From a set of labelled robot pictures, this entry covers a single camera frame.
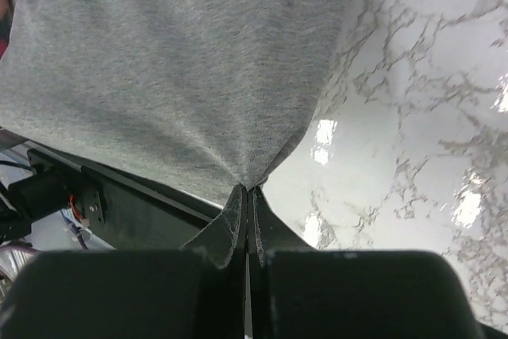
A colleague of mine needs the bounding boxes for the magenta t shirt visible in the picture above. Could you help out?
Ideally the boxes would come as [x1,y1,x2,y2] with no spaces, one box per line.
[0,14,11,57]

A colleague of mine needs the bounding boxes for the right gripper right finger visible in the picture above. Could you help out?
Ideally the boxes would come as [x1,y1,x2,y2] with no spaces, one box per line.
[248,187,318,338]

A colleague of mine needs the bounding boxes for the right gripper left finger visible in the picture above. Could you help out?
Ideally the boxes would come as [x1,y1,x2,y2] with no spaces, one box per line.
[183,185,248,338]

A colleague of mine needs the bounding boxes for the grey t shirt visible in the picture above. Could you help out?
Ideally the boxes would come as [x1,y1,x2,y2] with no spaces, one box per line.
[1,0,350,202]

